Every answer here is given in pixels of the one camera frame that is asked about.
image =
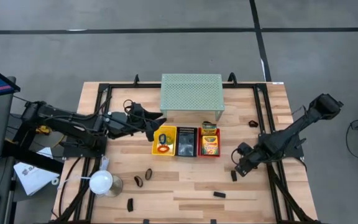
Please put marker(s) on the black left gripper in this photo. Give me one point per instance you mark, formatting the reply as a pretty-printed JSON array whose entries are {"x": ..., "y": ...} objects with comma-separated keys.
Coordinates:
[{"x": 134, "y": 123}]

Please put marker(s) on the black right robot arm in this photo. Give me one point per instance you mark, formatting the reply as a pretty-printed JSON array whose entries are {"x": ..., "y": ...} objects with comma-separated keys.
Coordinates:
[{"x": 291, "y": 137}]

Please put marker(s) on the green mesh metal shelf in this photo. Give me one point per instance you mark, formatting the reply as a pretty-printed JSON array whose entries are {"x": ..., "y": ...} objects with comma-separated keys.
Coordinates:
[{"x": 191, "y": 93}]

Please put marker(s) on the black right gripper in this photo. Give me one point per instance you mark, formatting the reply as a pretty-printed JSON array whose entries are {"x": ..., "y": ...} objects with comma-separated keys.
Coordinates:
[{"x": 248, "y": 157}]

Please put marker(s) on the black aluminium rail frame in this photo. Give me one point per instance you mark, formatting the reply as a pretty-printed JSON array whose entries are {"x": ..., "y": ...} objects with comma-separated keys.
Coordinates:
[{"x": 244, "y": 85}]

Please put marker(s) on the black desk frame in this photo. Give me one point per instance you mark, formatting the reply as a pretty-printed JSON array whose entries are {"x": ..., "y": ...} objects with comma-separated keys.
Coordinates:
[{"x": 36, "y": 158}]

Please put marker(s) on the Crayola crayon box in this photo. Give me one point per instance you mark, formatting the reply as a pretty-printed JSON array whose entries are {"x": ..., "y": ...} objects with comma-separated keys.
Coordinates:
[
  {"x": 210, "y": 146},
  {"x": 209, "y": 130}
]

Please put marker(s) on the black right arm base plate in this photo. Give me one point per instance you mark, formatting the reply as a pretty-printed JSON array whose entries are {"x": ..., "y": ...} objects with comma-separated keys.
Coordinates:
[{"x": 298, "y": 152}]

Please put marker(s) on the white globe table lamp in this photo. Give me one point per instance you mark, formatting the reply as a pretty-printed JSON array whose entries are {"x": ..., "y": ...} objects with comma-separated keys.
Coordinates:
[{"x": 100, "y": 182}]

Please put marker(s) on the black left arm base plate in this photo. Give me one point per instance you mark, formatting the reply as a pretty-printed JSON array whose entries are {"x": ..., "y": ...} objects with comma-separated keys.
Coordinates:
[{"x": 73, "y": 153}]

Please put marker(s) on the black plastic basket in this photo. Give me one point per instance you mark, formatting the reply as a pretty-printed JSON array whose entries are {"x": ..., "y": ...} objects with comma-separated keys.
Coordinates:
[{"x": 186, "y": 144}]

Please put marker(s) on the white paper sheet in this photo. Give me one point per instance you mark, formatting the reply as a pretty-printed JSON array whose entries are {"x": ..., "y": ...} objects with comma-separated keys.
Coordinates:
[{"x": 31, "y": 179}]

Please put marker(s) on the black frame bracket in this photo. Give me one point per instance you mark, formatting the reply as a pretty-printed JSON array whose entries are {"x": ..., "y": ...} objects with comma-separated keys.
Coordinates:
[
  {"x": 231, "y": 76},
  {"x": 136, "y": 80}
]

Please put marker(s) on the yellow plastic basket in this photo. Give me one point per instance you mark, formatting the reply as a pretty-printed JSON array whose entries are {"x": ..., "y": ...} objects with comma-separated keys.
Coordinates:
[{"x": 173, "y": 151}]

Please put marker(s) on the white tape roll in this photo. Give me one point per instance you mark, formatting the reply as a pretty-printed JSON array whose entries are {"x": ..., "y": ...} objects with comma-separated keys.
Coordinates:
[{"x": 52, "y": 181}]

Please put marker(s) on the white plastic tag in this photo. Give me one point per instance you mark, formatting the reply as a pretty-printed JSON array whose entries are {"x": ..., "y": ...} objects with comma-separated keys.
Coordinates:
[{"x": 104, "y": 162}]

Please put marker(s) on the red plastic basket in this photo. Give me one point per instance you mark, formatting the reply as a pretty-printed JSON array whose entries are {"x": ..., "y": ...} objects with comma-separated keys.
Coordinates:
[{"x": 199, "y": 146}]

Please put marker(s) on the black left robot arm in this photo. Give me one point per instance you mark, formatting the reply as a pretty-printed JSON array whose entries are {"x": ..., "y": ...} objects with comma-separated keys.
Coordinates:
[{"x": 67, "y": 119}]

